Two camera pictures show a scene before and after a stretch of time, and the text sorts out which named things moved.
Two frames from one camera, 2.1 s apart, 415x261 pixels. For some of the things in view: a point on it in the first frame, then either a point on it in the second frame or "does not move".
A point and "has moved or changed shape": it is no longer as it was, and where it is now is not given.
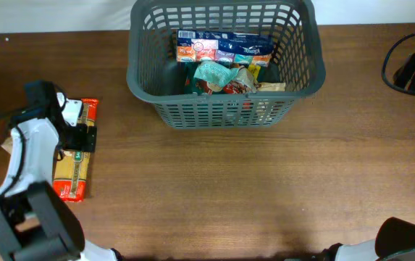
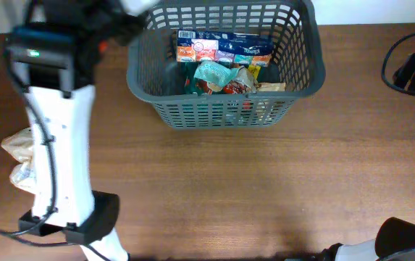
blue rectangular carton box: [251, 47] does not move
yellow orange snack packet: [72, 169] has moved or changed shape
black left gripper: [85, 140] -> [134, 28]
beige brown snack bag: [271, 86] does not move
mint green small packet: [219, 74] does not move
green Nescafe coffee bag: [245, 83] does not move
